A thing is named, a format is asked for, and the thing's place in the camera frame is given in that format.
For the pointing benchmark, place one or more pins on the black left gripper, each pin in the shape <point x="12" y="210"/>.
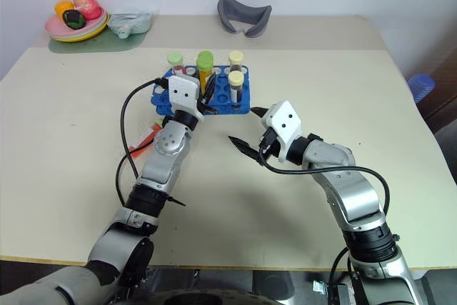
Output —
<point x="205" y="104"/>

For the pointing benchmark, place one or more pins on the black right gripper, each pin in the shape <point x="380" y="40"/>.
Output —
<point x="270" y="145"/>

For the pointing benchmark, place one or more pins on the yellow tube with green cap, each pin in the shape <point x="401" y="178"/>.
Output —
<point x="204" y="65"/>

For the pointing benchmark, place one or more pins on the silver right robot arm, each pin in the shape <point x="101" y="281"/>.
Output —
<point x="357" y="198"/>

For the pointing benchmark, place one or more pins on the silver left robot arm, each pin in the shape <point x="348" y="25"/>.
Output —
<point x="160" y="162"/>

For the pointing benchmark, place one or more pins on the blue test tube rack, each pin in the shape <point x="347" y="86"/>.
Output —
<point x="223" y="99"/>

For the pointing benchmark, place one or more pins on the red test tube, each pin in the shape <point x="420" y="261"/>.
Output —
<point x="140" y="151"/>

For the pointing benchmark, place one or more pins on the red tube with pale green cap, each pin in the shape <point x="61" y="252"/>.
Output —
<point x="176" y="60"/>

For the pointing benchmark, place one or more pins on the dark tube with cream cap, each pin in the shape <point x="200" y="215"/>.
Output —
<point x="236" y="60"/>
<point x="236" y="85"/>

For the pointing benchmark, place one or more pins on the grey foam face cushion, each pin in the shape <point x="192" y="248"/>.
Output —
<point x="246" y="15"/>

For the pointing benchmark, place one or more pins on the orange capped tube white label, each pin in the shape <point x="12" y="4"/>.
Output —
<point x="147" y="135"/>

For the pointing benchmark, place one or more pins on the clear plastic bag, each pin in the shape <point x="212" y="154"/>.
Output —
<point x="130" y="23"/>

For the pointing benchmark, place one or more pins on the green table mat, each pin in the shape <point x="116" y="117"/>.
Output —
<point x="107" y="42"/>

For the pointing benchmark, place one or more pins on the yellow plate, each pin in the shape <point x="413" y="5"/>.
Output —
<point x="91" y="33"/>

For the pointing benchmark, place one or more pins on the red toy apple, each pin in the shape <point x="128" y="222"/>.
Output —
<point x="87" y="5"/>

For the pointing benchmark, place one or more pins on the black and green toy fruit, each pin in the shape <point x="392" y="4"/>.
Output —
<point x="74" y="19"/>

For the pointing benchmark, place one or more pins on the pink plate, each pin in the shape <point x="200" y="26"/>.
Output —
<point x="57" y="28"/>

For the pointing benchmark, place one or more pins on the orange toy fruit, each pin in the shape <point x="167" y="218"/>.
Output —
<point x="63" y="6"/>

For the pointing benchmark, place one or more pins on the dark rounded shape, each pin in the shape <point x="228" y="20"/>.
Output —
<point x="221" y="287"/>

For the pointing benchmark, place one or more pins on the blue ribbed stack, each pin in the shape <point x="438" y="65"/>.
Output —
<point x="422" y="87"/>

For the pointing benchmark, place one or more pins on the dark brown cabinet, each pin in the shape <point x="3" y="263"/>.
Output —
<point x="444" y="98"/>

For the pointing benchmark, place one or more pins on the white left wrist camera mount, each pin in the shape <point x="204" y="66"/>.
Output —
<point x="183" y="94"/>

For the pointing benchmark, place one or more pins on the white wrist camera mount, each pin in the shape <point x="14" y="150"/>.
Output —
<point x="283" y="123"/>
<point x="183" y="94"/>

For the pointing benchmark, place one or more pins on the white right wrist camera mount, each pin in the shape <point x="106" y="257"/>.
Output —
<point x="283" y="123"/>

